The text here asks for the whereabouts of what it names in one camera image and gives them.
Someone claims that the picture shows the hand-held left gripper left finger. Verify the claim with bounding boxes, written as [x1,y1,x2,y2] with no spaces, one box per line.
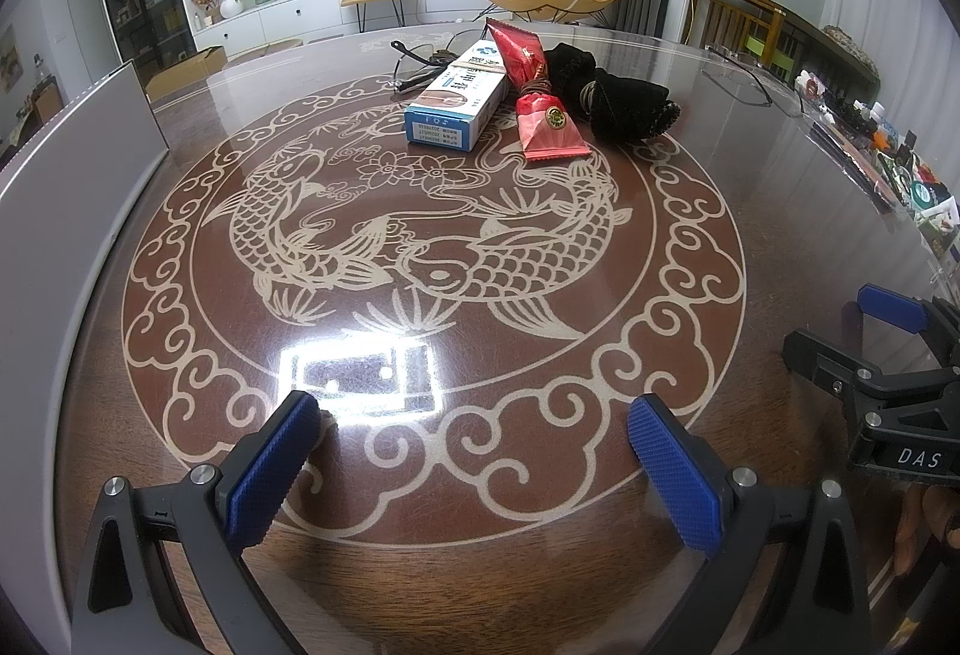
[71,391,322,655]

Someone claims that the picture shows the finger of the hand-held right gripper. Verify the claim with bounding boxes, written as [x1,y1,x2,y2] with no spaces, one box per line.
[782,330,884,402]
[857,283,960,369]

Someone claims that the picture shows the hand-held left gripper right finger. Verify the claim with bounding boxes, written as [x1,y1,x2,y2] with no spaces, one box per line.
[627,394,875,655]

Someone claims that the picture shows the wooden desktop with koi pattern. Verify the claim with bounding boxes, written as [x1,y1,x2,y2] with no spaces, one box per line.
[0,20,960,655]

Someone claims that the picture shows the person's right hand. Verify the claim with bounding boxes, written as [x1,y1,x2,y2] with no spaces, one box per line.
[896,481,960,573]

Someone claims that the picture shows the pile of small clutter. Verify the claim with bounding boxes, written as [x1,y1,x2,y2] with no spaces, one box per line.
[795,68,960,251]

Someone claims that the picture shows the thin framed glasses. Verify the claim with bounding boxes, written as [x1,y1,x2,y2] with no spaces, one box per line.
[701,43,807,117]

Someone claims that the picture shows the black velvet pouch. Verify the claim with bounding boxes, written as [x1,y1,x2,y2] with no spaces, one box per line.
[544,43,682,143]

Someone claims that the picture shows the red packet with gold seal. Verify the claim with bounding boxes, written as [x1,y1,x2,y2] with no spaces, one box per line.
[514,92,593,165]

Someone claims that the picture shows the blue and white box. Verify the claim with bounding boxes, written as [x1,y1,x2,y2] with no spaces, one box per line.
[403,41,512,153]

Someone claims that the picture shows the cardboard box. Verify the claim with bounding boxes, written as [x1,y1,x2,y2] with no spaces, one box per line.
[145,46,227,101]

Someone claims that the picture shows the dark red patterned packet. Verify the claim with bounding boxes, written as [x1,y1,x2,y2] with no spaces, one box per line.
[484,17,556,97]

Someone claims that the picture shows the black framed glasses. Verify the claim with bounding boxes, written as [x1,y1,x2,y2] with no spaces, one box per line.
[390,28,488,97]

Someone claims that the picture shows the white television cabinet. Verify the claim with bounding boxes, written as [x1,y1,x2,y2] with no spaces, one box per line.
[191,0,511,44]

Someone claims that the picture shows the framed wall picture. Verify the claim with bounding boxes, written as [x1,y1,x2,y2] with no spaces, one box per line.
[0,25,20,93]

